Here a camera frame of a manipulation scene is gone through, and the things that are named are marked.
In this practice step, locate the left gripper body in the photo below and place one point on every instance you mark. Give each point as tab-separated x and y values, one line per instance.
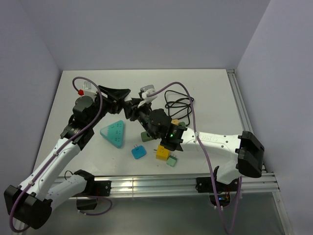
107	104

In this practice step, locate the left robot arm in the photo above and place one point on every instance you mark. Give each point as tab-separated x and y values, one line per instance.
34	199

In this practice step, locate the light green plug adapter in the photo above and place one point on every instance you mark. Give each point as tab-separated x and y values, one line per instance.
172	160

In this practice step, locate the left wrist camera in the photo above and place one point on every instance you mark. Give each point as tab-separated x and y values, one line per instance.
87	90

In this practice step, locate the green power strip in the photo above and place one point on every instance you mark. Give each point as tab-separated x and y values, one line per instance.
145	137

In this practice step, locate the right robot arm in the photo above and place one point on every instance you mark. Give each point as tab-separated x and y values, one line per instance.
244	152

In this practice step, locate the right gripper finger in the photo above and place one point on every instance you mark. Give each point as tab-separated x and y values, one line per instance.
130	112
138	102

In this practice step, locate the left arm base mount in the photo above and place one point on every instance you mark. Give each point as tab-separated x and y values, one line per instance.
87	201

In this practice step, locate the aluminium rail frame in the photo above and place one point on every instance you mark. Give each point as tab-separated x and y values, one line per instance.
153	185

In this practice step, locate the yellow cube socket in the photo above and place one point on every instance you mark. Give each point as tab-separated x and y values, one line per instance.
161	153

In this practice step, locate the small orange plug adapter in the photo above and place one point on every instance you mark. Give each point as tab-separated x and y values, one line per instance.
175	121

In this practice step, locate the teal triangular power strip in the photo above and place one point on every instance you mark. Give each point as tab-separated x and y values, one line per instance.
114	133

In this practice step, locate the blue plug adapter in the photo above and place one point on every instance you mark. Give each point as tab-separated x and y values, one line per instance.
138	152

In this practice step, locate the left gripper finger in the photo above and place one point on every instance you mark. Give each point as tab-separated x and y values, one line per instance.
115	94
116	106

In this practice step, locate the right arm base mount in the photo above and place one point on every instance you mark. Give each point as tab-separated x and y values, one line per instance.
204	185

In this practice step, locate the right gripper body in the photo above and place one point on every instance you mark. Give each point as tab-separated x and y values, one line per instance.
143	112

